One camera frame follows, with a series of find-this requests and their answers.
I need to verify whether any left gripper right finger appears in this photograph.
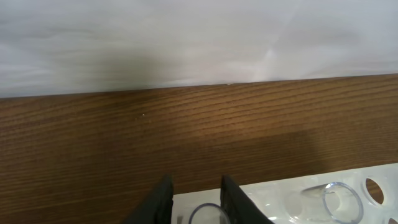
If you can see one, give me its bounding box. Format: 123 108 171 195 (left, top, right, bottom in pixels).
220 175 275 224

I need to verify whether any clear test tube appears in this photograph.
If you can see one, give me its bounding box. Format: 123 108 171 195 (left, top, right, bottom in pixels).
188 202 231 224
300 181 364 224

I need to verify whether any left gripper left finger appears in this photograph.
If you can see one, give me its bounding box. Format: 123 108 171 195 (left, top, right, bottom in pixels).
122 174 175 224

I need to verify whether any white test tube rack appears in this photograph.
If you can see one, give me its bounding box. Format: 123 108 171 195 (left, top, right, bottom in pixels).
171 162 398 224

